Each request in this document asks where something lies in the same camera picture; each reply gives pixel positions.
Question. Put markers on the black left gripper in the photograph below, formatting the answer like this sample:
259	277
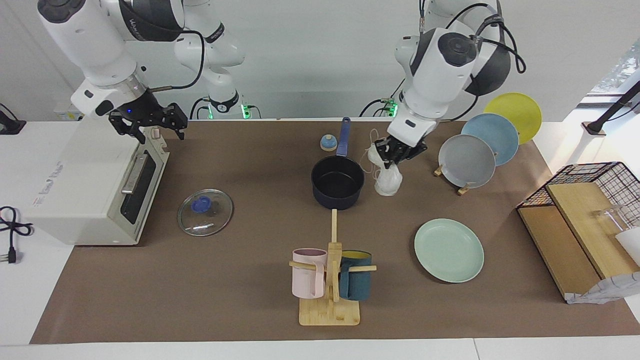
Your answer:
405	150

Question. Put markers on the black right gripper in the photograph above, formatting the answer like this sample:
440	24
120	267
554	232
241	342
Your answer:
137	110

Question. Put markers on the glass lid blue knob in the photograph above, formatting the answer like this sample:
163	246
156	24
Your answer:
215	220

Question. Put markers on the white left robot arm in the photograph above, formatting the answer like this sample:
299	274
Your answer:
445	75

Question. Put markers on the grey plate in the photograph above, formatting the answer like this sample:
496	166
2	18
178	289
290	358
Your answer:
467	162

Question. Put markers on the wooden plate rack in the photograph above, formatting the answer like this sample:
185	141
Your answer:
462	190

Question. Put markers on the light green plate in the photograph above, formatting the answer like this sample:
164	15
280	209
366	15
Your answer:
450	250

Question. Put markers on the light blue plate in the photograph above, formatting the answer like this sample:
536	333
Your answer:
500	135

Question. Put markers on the yellow plate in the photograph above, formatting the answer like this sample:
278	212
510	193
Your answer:
520	112

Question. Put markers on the dark blue saucepan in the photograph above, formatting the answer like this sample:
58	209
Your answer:
337	180

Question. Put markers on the beige toaster oven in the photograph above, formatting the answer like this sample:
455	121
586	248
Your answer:
85	175

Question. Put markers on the dark teal mug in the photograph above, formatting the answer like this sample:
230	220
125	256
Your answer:
357	285

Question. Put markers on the pink mug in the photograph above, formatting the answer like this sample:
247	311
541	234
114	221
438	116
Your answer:
307	280

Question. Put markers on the wooden mug tree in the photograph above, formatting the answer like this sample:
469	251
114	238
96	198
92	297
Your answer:
330	315

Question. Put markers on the brown table mat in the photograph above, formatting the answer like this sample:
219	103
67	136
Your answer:
240	280

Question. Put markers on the long wooden shelf board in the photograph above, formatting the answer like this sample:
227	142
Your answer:
555	250

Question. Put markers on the wide wooden shelf board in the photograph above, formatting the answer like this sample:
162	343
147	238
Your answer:
585	220

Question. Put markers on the black pole stand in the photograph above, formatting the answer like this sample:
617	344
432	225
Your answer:
595	127

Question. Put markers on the clear glass cup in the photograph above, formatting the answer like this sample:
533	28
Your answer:
612	217

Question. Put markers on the grey patterned cloth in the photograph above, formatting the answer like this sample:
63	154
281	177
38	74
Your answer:
610	290

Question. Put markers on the white container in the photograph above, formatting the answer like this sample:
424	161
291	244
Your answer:
631	245

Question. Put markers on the black clamp mount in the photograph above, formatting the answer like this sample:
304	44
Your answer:
12	127

